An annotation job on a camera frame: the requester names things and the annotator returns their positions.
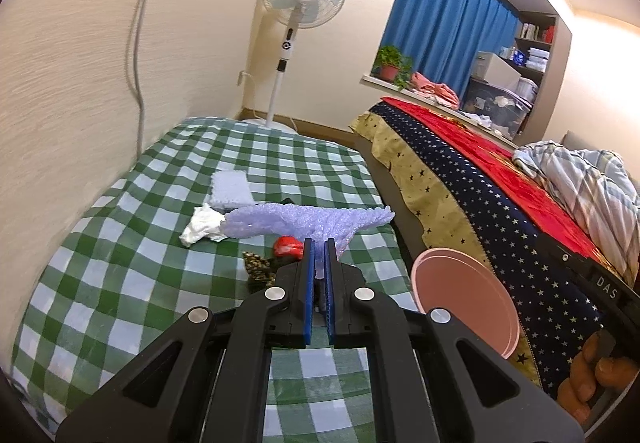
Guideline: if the potted green plant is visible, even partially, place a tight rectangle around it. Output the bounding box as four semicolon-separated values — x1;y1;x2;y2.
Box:
372;44;412;89

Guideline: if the red blanket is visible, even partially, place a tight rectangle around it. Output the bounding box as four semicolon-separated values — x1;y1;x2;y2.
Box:
371;96;613;270

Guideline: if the fan wall plug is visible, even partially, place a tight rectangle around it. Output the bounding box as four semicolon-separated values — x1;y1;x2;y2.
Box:
236;70;255;86

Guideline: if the pink clothes pile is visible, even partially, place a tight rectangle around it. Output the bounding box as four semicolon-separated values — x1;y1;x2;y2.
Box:
410;72;460;110

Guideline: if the wooden bookshelf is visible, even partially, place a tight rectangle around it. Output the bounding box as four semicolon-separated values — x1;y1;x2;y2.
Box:
508;12;572;145

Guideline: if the leopard pattern wrapper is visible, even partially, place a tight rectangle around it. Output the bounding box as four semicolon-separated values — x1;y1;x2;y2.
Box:
243;251;277;293

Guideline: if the right human hand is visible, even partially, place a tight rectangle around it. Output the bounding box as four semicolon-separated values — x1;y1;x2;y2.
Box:
558;333;639;423

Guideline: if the white foam net pad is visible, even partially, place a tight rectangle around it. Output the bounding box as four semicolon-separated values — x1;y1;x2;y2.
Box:
208;170;255;210

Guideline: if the pink plastic trash bin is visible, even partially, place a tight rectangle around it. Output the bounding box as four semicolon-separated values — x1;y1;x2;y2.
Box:
410;248;521;359

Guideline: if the white tissue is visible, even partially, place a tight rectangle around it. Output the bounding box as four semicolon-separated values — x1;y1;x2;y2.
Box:
179;204;227;247

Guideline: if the striped grey quilt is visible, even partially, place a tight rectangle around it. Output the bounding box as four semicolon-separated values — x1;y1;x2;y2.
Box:
512;140;639;286

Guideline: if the navy star bed cover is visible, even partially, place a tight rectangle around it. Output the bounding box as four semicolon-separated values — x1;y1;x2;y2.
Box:
350;107;601;397

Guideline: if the white box on storage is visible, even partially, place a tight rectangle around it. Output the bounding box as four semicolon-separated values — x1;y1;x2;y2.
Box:
471;51;521;91

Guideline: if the clear plastic storage box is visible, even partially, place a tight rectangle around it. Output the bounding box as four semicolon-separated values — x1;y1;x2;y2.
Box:
460;78;533;140

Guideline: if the red wrapper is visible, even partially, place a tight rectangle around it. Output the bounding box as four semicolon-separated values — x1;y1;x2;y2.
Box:
272;236;304;260

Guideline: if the blue curtain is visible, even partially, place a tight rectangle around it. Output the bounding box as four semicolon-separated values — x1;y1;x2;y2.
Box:
381;0;520;96

